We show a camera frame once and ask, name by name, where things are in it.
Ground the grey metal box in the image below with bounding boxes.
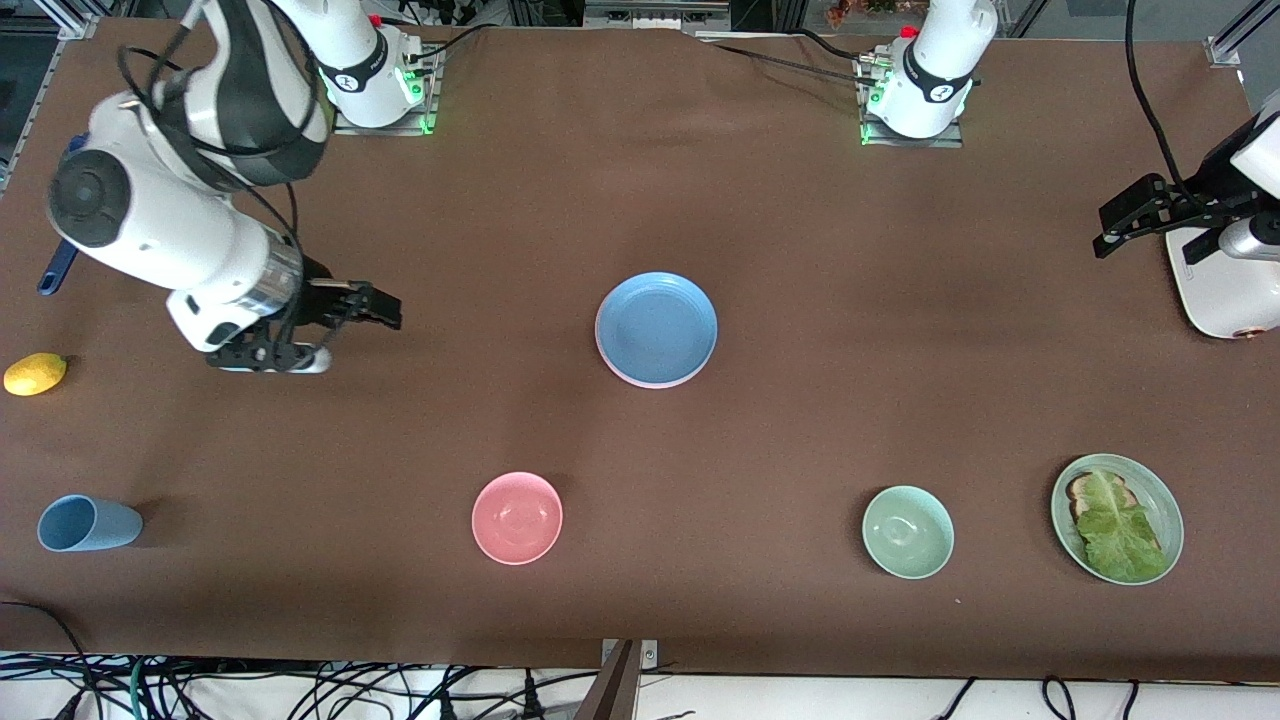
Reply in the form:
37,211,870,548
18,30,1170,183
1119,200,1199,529
584,0,732,33

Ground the toast slice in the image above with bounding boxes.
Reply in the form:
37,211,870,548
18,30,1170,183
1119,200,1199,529
1066,472,1136,521

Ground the green plate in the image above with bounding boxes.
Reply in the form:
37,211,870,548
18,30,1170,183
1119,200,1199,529
1051,453,1185,587

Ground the small pink bowl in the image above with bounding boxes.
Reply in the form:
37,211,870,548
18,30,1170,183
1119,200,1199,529
471,471,564,566

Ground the orange decoration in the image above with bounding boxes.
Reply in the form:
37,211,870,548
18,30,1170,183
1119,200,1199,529
826,0,906,28

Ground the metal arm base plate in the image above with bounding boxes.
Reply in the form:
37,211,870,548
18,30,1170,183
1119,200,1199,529
858,55,965,149
332,45,439,137

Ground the brown table cloth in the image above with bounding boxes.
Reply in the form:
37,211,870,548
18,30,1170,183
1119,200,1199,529
0,15,1280,683

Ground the black cable on cloth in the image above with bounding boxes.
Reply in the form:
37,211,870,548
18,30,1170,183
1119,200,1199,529
785,27,876,66
405,24,493,63
700,38,873,83

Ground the small green bowl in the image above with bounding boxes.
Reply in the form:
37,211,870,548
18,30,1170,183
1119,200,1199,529
862,485,955,580

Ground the small metal clamp bracket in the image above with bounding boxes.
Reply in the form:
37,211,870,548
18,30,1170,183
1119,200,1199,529
600,638,660,669

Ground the pink plate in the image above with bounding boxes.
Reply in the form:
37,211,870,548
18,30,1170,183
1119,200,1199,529
595,335,717,390

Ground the green lettuce leaf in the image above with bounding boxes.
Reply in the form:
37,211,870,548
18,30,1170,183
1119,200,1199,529
1075,470,1166,583

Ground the aluminium frame profile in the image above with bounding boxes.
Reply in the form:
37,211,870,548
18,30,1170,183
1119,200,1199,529
1204,0,1280,69
35,0,103,41

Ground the blue plate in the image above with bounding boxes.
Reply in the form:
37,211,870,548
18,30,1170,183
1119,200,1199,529
596,272,718,386

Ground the dark stand bar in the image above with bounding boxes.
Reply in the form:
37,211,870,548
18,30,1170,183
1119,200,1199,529
575,640,642,720

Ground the white appliance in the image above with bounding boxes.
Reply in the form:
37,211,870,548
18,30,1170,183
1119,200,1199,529
1166,225,1280,341

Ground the dark blue pan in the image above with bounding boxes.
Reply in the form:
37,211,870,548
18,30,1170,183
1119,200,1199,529
37,135,91,298

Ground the blue cup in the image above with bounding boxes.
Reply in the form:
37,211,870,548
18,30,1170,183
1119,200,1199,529
37,494,144,553

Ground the yellow lemon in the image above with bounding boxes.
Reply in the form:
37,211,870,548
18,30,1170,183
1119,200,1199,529
3,352,69,397

